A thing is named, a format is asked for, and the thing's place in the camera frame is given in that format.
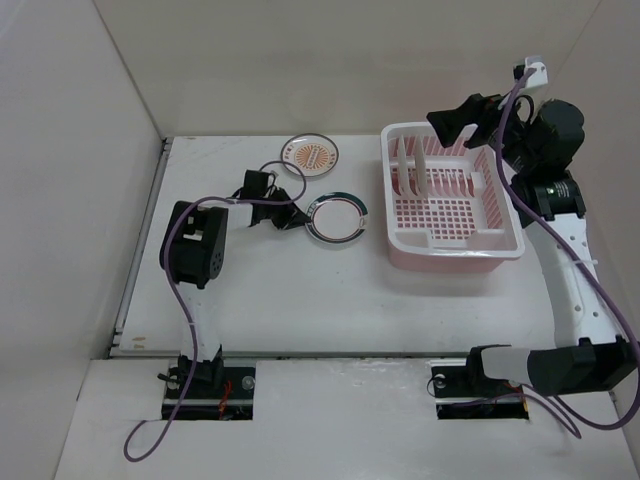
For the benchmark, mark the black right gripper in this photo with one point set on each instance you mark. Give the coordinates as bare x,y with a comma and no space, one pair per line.
479,110

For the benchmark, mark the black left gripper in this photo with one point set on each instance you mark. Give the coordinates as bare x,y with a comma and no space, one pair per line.
291,217

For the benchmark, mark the green red rimmed plate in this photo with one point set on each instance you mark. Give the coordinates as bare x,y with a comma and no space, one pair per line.
337,218

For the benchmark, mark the orange sunburst plate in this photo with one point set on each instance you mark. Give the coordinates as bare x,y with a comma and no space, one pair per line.
313,154
402,168

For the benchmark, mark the white plate grey floral emblem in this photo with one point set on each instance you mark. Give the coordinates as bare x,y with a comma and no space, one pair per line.
420,167

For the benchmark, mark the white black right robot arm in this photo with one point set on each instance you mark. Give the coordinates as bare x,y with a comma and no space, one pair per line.
590,352

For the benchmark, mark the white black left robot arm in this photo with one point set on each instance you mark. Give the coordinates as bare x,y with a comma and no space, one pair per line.
192,255

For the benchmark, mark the white pink dish rack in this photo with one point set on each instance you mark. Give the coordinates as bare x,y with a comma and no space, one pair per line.
466,225

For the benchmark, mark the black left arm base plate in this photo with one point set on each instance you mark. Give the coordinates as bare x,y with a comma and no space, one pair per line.
230,400

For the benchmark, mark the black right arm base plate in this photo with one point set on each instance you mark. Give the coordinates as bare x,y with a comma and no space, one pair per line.
459,397

